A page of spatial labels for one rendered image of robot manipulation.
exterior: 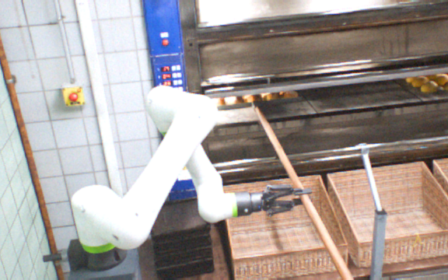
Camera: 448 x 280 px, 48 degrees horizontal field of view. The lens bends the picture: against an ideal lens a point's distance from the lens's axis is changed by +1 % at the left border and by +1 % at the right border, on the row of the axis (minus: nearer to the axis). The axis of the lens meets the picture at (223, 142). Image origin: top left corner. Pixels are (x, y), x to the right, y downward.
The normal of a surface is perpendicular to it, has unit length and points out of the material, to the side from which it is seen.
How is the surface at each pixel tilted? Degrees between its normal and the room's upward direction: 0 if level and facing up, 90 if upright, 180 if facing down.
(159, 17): 90
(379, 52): 70
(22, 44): 90
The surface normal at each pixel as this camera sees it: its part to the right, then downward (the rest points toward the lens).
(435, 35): 0.10, 0.08
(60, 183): 0.13, 0.42
